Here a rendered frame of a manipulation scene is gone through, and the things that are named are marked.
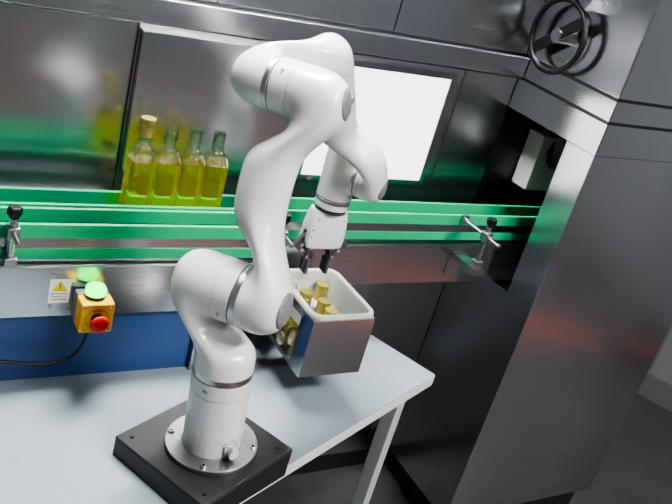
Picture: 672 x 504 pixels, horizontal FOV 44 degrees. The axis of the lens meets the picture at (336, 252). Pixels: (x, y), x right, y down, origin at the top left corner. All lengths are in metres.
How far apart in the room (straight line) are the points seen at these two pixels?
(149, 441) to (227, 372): 0.26
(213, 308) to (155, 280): 0.38
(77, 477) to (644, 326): 1.92
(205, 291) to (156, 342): 0.51
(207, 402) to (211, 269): 0.27
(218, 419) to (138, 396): 0.35
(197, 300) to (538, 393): 1.50
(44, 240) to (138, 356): 0.39
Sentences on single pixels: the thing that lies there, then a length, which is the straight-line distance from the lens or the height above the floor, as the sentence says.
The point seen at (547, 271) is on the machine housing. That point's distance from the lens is 2.47.
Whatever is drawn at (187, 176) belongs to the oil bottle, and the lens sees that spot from 1.96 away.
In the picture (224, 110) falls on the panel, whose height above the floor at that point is 1.32.
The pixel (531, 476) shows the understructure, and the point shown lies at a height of 0.23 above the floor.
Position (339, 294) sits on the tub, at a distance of 2.11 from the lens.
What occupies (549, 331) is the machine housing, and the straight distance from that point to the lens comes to 2.64.
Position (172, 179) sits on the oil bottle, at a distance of 1.95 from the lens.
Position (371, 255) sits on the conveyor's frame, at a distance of 2.27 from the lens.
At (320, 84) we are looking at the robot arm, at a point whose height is 1.59.
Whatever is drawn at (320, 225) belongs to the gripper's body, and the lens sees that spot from 1.95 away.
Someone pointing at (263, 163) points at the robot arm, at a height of 1.43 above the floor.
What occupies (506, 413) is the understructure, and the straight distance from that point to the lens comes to 2.75.
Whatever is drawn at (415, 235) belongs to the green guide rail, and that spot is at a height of 1.07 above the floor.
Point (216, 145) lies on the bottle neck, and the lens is 1.97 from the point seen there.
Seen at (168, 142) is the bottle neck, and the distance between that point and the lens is 1.93.
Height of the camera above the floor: 1.94
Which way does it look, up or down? 24 degrees down
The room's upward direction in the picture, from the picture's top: 16 degrees clockwise
